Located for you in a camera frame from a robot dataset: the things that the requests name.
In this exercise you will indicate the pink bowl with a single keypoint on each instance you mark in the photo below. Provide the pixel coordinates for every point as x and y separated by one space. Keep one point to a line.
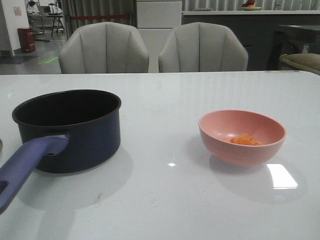
226 124

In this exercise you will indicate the orange ham slices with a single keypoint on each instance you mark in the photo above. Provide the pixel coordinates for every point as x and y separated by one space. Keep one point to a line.
244 139

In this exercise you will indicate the glass lid with blue knob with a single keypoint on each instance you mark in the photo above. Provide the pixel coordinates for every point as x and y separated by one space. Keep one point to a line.
1 145

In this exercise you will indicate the right grey upholstered chair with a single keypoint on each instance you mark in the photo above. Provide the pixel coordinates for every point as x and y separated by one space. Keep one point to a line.
202 47

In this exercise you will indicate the grey upholstered chair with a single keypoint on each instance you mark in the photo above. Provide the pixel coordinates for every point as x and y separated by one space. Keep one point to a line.
202 47
104 48

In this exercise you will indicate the left grey upholstered chair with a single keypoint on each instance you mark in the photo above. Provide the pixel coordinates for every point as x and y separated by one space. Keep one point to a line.
104 48

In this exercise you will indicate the dark blue saucepan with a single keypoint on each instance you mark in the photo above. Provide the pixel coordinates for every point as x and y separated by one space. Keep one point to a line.
61 132

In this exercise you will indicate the white refrigerator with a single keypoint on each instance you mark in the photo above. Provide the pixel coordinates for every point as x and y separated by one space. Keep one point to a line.
155 19

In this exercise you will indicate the red barrier belt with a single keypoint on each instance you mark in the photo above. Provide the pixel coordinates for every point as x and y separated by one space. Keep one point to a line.
101 17

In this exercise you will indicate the dark grey kitchen counter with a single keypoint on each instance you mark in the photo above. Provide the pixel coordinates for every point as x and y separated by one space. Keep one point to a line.
254 29

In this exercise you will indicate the fruit plate on counter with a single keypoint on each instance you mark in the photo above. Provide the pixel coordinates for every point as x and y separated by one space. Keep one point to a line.
249 5

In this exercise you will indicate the background work desk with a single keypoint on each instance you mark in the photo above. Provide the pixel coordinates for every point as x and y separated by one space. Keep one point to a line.
45 14

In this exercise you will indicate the dark side table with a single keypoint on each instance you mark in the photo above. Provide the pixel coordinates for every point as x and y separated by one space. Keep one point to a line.
293 39

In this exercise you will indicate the red trash bin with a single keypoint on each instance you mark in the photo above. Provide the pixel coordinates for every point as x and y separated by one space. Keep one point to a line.
26 39

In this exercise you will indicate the beige cushion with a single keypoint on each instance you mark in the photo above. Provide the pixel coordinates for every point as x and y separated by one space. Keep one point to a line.
308 62

